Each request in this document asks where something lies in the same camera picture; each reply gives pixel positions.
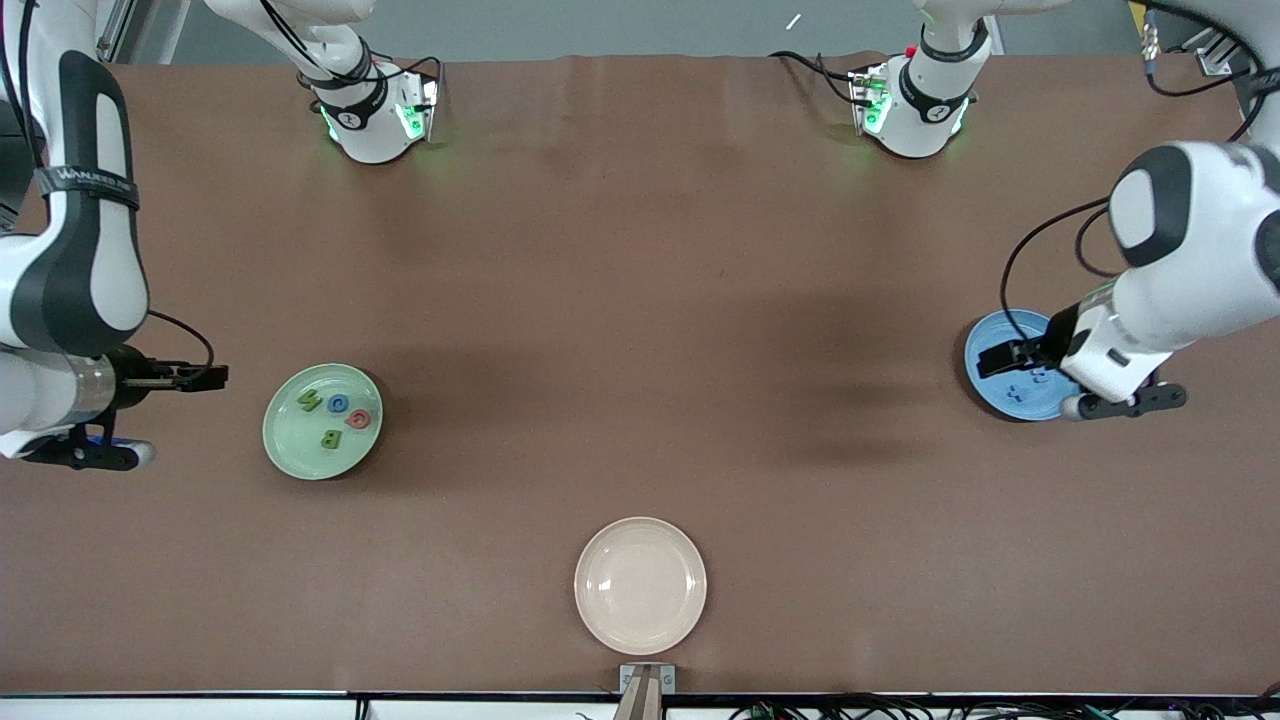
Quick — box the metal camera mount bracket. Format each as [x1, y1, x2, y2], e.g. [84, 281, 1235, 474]
[618, 663, 677, 720]

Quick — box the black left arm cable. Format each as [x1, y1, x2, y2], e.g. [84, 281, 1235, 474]
[1000, 0, 1280, 326]

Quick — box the aluminium frame profile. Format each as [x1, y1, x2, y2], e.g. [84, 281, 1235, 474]
[1195, 28, 1251, 76]
[97, 0, 138, 63]

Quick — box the black base power cable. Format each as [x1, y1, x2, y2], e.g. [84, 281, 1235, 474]
[375, 52, 443, 91]
[768, 50, 863, 106]

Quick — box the light green plate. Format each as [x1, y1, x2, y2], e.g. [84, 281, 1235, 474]
[262, 362, 386, 481]

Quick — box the black cable bundle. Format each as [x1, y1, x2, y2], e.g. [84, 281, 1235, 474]
[730, 690, 1280, 720]

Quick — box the grey arm base connector box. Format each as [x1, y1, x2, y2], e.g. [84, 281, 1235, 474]
[395, 72, 441, 143]
[850, 65, 893, 136]

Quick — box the cream plate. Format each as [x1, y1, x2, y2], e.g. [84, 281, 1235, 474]
[574, 516, 708, 657]

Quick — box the brown table mat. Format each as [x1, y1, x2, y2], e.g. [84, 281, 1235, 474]
[0, 52, 1280, 698]

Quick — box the blue plate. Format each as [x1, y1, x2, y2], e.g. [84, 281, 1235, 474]
[964, 309, 1087, 422]

